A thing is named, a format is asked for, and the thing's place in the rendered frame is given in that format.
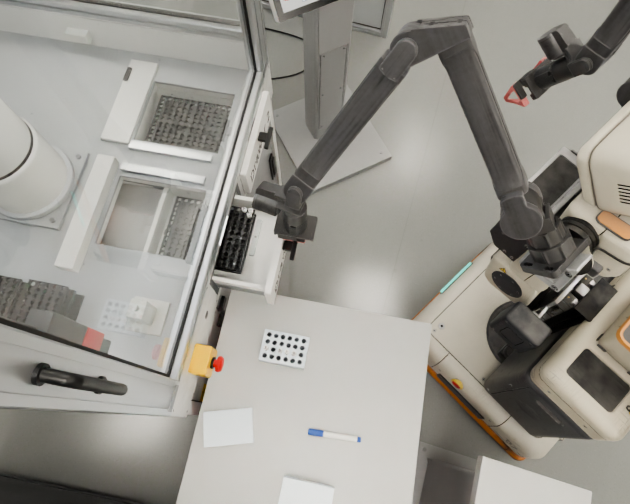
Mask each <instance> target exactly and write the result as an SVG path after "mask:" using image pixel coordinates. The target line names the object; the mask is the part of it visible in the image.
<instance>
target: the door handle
mask: <svg viewBox="0 0 630 504"><path fill-rule="evenodd" d="M31 383H32V385H35V386H42V385H44V384H45V383H46V384H51V385H56V386H61V387H66V388H72V389H77V390H84V391H91V392H94V393H95V394H99V395H100V394H102V393H105V394H112V395H119V396H122V395H125V394H126V393H127V391H128V387H127V385H125V384H123V383H118V382H114V381H109V380H107V378H106V377H105V376H99V377H98V378H95V377H90V376H85V375H81V374H76V373H71V372H66V371H61V370H56V369H51V367H50V365H49V364H47V363H39V364H38V365H37V366H36V367H35V368H34V370H33V372H32V375H31Z"/></svg>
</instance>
